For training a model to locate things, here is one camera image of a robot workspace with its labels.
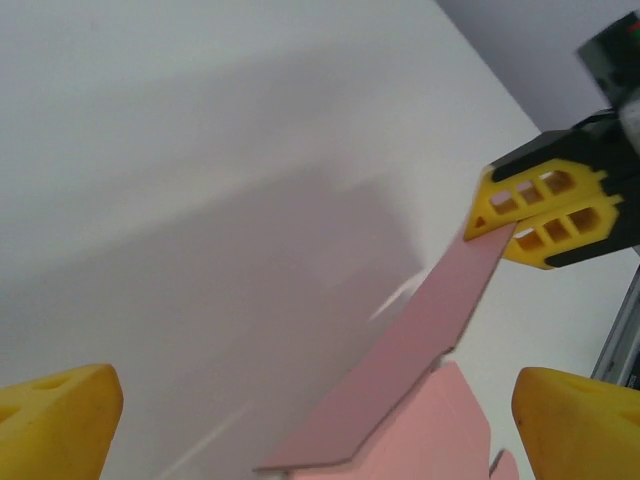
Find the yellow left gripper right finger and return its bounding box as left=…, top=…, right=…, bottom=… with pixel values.
left=514, top=366, right=640, bottom=480

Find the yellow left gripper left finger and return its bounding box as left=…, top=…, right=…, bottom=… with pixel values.
left=0, top=363, right=125, bottom=480

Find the pink paper box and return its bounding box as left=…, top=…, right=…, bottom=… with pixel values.
left=252, top=219, right=521, bottom=480

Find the aluminium side rail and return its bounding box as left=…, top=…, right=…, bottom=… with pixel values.
left=589, top=259, right=640, bottom=389

